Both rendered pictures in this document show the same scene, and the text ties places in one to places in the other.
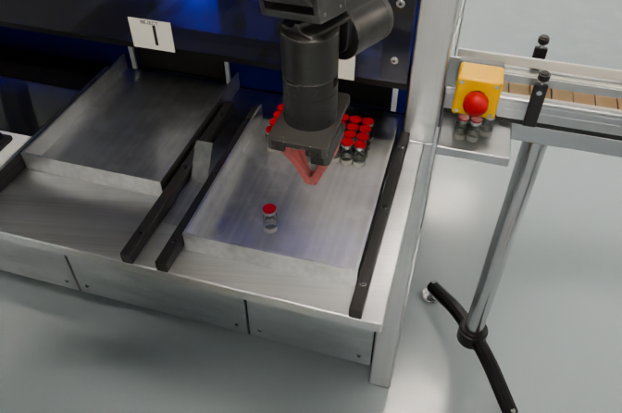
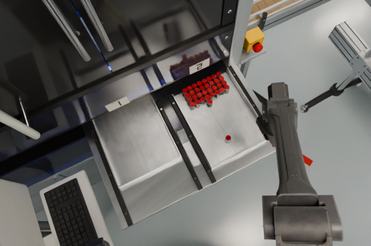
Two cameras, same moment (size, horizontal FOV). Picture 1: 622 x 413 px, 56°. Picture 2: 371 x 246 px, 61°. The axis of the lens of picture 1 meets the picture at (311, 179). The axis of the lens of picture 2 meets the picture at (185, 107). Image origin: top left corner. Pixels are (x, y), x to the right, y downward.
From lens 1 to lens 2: 0.80 m
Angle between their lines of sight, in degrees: 33
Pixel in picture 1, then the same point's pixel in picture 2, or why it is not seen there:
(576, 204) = not seen: outside the picture
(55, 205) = (150, 192)
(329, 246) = (249, 132)
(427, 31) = (237, 38)
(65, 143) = (118, 167)
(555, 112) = (269, 20)
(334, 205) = (236, 115)
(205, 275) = (227, 172)
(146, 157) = (155, 148)
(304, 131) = not seen: hidden behind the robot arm
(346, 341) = not seen: hidden behind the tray
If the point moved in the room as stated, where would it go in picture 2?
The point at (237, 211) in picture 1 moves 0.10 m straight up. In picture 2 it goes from (210, 143) to (211, 136)
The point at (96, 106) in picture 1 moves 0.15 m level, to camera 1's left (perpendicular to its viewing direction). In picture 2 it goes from (105, 142) to (75, 167)
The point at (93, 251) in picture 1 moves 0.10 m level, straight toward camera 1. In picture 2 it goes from (185, 195) to (211, 204)
